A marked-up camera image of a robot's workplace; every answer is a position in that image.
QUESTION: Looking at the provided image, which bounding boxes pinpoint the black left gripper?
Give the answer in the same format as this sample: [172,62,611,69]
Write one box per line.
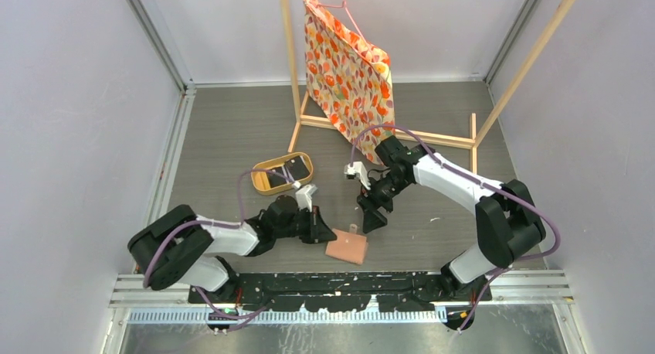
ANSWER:
[273,205,335,243]

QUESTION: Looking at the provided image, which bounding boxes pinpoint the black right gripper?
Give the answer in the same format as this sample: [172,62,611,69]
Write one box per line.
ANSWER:
[357,171,411,233]

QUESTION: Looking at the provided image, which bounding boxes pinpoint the pink blue card holder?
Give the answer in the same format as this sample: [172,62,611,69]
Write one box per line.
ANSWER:
[325,223,368,265]

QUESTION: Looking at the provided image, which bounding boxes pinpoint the yellow oval card tray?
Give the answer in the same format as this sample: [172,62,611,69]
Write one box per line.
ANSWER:
[250,152,314,196]

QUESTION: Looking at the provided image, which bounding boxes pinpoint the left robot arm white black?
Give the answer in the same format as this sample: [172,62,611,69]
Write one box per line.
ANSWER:
[127,195,338,303]

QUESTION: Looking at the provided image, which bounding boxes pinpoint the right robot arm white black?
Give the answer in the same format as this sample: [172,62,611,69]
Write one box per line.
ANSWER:
[344,136,546,301]

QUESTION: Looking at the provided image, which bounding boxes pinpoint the wooden hanging rack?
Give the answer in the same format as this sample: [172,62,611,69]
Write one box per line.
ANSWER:
[277,0,589,173]

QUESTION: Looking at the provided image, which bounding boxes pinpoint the orange floral fabric bag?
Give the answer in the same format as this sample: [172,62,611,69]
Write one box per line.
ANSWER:
[303,0,395,164]

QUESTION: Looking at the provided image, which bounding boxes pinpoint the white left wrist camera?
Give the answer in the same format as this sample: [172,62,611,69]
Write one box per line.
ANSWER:
[292,181,317,212]

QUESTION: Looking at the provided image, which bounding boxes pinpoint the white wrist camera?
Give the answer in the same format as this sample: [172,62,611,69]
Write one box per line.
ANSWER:
[344,161,371,189]
[292,181,317,212]

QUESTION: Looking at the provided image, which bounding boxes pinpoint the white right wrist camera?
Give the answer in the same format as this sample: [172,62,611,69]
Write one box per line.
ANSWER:
[344,161,371,189]

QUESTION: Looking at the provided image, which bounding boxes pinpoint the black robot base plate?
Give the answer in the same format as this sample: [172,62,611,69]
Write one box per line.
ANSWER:
[188,271,491,312]

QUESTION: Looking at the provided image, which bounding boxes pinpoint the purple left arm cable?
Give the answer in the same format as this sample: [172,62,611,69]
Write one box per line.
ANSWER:
[142,168,303,333]

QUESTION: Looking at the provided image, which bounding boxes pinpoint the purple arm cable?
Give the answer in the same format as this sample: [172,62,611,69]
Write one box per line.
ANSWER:
[142,168,303,333]
[350,124,562,333]

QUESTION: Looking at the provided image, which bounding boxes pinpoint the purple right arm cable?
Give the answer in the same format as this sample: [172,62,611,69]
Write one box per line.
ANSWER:
[350,124,562,333]

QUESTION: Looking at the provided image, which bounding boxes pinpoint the pink wire hanger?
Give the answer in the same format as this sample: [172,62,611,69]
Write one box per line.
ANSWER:
[317,0,368,44]

